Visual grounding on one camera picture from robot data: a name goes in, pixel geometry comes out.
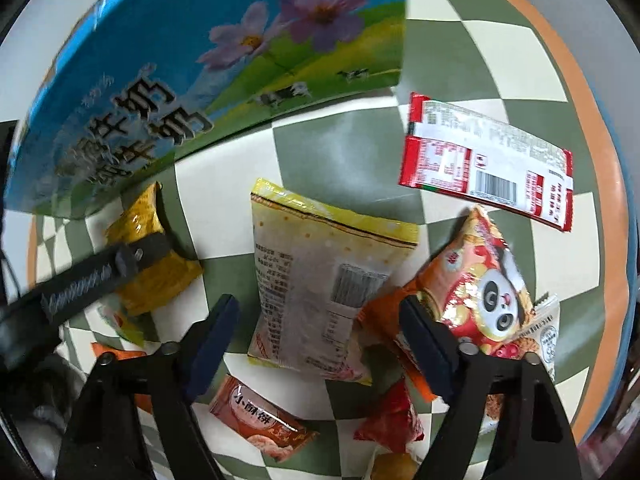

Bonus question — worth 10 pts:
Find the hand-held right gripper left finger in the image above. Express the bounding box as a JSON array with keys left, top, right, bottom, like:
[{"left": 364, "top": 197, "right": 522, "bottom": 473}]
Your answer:
[{"left": 52, "top": 294, "right": 242, "bottom": 480}]

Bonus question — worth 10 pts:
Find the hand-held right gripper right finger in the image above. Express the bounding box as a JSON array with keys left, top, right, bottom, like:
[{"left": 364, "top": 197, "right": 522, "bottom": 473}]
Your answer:
[{"left": 398, "top": 295, "right": 583, "bottom": 480}]

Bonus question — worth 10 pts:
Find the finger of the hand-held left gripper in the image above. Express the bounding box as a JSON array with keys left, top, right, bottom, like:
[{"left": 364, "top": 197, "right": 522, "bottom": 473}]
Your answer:
[{"left": 37, "top": 234, "right": 175, "bottom": 328}]

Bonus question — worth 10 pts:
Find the red white long snack packet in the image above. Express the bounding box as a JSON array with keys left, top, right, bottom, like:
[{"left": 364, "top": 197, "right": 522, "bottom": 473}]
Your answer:
[{"left": 397, "top": 91, "right": 575, "bottom": 233}]

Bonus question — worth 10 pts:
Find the blue milk carton box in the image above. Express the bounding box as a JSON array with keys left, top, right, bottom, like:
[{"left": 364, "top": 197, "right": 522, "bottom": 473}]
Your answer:
[{"left": 5, "top": 0, "right": 408, "bottom": 218}]

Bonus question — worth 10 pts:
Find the green white snack packet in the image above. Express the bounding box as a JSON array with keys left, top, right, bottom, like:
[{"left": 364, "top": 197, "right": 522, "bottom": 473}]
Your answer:
[{"left": 97, "top": 300, "right": 146, "bottom": 347}]

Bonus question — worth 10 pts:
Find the orange snack packet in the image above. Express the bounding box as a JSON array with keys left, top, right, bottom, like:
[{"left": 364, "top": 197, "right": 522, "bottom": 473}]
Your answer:
[
  {"left": 357, "top": 287, "right": 441, "bottom": 401},
  {"left": 90, "top": 342, "right": 153, "bottom": 413}
]

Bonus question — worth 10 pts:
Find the red triangular snack packet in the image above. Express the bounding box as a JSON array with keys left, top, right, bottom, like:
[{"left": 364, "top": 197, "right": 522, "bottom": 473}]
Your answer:
[{"left": 353, "top": 377, "right": 426, "bottom": 443}]

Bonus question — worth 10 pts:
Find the small brown biscuit packet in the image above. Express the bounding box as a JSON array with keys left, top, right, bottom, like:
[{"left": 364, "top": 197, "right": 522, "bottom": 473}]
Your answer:
[{"left": 208, "top": 374, "right": 320, "bottom": 463}]

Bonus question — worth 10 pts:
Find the red panda snack packet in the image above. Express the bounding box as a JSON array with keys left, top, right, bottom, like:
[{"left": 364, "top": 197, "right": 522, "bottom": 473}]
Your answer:
[{"left": 417, "top": 205, "right": 533, "bottom": 361}]

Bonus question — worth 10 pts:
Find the yellow round snack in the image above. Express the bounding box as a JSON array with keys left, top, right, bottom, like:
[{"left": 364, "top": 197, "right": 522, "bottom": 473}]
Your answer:
[{"left": 365, "top": 452, "right": 421, "bottom": 480}]

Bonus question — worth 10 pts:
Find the yellow white snack packet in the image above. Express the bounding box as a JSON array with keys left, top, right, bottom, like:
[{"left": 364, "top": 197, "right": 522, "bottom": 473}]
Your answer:
[{"left": 247, "top": 177, "right": 420, "bottom": 387}]

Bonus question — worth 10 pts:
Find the green white checkered tablecloth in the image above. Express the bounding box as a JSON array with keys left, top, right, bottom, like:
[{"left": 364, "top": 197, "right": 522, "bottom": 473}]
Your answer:
[{"left": 27, "top": 0, "right": 601, "bottom": 480}]

